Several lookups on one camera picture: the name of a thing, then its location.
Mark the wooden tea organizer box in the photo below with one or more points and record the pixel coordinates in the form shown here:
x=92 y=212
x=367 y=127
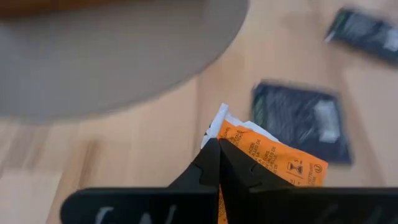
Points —
x=46 y=6

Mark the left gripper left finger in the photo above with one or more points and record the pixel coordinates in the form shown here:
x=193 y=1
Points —
x=140 y=205

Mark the black tea packet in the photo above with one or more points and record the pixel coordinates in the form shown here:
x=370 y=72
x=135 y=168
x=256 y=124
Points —
x=363 y=34
x=295 y=124

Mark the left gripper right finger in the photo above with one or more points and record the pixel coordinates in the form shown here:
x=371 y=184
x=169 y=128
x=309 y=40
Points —
x=311 y=205

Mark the orange tea packet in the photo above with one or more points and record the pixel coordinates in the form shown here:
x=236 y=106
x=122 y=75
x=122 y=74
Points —
x=264 y=152

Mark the round grey mat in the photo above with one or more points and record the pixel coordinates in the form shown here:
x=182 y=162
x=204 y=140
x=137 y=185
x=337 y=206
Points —
x=109 y=62

